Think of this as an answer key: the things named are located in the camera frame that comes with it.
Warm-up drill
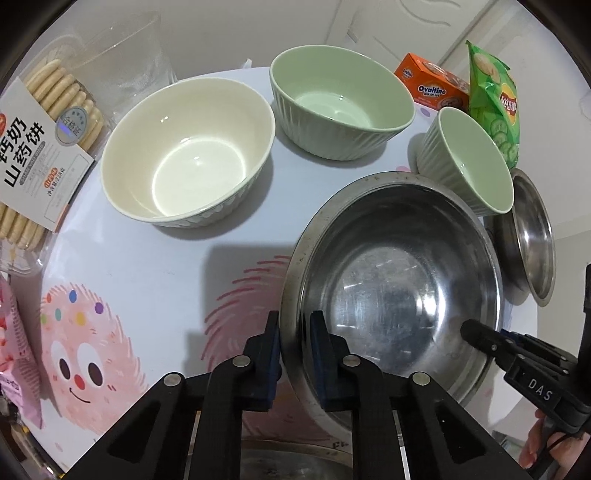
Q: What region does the steel basin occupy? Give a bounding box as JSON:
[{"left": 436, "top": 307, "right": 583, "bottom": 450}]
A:
[{"left": 240, "top": 440, "right": 356, "bottom": 480}]

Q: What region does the clear glass cup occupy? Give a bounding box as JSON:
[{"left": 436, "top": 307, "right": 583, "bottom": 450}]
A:
[{"left": 69, "top": 11, "right": 178, "bottom": 100}]

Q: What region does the small green ribbed bowl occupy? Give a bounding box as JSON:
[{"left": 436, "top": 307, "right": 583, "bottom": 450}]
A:
[{"left": 417, "top": 107, "right": 515, "bottom": 217}]

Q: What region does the cream ribbed bowl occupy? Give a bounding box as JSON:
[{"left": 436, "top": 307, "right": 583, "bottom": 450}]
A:
[{"left": 100, "top": 76, "right": 276, "bottom": 229}]

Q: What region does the large green ribbed bowl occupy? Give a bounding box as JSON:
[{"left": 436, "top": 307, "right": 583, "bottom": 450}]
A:
[{"left": 270, "top": 44, "right": 416, "bottom": 161}]

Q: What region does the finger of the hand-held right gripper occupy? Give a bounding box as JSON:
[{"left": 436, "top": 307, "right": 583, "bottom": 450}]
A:
[
  {"left": 460, "top": 319, "right": 520, "bottom": 367},
  {"left": 500, "top": 329, "right": 579, "bottom": 370}
]

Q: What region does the pink snack bag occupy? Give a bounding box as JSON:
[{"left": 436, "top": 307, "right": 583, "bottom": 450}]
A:
[{"left": 0, "top": 277, "right": 43, "bottom": 430}]

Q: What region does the large steel bowl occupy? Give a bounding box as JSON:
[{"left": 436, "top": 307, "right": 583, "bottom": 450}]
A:
[{"left": 281, "top": 172, "right": 505, "bottom": 437}]

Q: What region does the person's right hand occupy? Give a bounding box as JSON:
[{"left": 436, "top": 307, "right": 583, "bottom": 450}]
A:
[{"left": 526, "top": 410, "right": 591, "bottom": 478}]

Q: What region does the orange snack box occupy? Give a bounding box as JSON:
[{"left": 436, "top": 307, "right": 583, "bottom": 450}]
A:
[{"left": 394, "top": 52, "right": 472, "bottom": 113}]

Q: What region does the green chips bag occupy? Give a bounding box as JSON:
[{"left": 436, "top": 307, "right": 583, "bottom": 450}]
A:
[{"left": 465, "top": 41, "right": 522, "bottom": 171}]

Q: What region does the small steel bowl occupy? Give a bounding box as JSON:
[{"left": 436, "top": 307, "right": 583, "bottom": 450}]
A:
[{"left": 492, "top": 168, "right": 555, "bottom": 306}]

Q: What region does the clear plastic biscuit container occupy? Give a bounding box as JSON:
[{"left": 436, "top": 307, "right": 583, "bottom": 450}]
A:
[{"left": 0, "top": 34, "right": 116, "bottom": 273}]

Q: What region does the white door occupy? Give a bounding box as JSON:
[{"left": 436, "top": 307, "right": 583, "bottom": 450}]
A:
[{"left": 323, "top": 0, "right": 509, "bottom": 75}]

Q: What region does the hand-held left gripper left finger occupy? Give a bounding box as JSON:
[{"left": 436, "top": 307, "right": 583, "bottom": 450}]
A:
[{"left": 65, "top": 310, "right": 283, "bottom": 480}]

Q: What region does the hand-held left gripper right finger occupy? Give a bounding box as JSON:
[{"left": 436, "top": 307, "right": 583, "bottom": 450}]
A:
[{"left": 308, "top": 310, "right": 532, "bottom": 480}]

